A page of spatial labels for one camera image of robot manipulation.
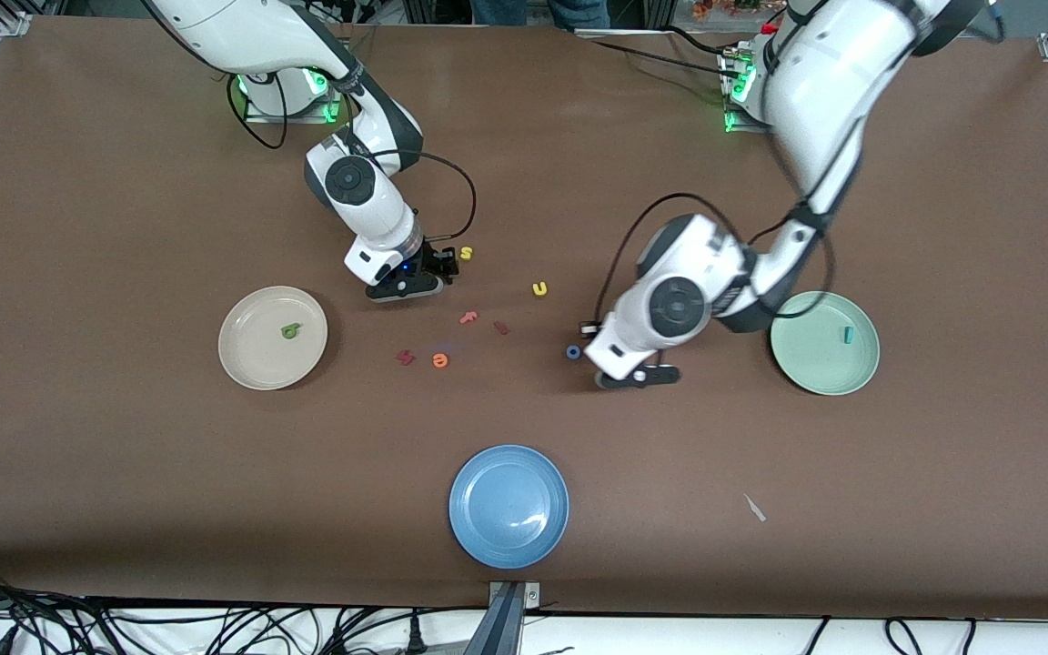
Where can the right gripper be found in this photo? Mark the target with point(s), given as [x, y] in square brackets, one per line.
[434, 261]

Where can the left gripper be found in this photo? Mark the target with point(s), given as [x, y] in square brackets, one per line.
[589, 329]

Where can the green foam letter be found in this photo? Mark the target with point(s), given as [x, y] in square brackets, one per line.
[291, 331]

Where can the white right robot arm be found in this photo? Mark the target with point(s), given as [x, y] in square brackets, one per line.
[242, 27]

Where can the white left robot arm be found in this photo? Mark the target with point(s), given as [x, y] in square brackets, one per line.
[833, 73]

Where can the salmon foam letter f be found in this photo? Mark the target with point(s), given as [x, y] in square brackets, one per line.
[468, 317]

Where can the wide dark red foam letter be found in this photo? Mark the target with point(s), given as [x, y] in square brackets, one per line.
[406, 357]

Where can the blue plate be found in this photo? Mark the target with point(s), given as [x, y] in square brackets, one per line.
[508, 506]

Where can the beige brown plate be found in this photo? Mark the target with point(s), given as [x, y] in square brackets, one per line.
[260, 350]

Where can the pale green plate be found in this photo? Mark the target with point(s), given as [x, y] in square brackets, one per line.
[829, 364]

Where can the white paper scrap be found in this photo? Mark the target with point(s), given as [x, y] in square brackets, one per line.
[754, 507]

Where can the orange decorative object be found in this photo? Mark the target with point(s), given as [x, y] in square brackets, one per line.
[724, 7]

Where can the grey metal camera post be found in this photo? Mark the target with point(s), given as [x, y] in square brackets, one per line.
[504, 619]

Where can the aluminium frame corner bracket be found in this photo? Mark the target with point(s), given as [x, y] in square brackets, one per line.
[15, 23]

